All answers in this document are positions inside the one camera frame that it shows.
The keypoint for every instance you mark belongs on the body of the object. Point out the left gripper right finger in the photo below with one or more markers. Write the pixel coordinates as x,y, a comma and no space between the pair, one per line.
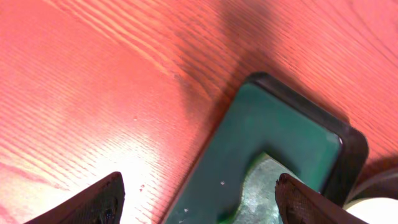
299,204

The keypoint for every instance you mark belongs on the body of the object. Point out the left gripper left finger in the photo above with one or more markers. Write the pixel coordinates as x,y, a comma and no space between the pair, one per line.
100,203

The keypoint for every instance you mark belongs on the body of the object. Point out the green sponge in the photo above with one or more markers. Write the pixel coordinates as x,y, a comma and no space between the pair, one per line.
257,204

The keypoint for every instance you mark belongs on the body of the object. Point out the mint plate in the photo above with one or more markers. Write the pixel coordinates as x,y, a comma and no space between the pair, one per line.
379,210

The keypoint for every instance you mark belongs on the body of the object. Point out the black round tray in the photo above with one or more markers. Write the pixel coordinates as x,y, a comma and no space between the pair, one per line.
382,185

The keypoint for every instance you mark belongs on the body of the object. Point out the black rectangular tray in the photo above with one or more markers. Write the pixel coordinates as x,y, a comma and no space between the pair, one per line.
267,116

